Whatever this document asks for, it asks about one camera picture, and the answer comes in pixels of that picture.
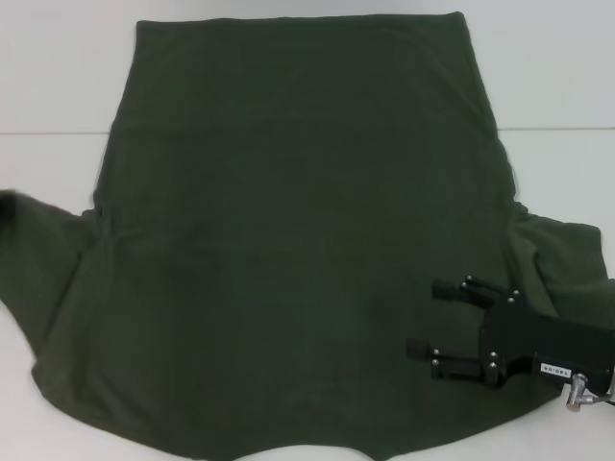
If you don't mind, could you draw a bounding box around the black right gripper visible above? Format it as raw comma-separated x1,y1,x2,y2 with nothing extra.
406,274,615,393

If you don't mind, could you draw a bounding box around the dark green shirt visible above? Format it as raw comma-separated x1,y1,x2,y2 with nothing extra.
0,12,615,461

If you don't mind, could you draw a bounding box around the silver right gripper cable connector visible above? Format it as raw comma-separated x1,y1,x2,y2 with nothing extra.
564,372,615,414

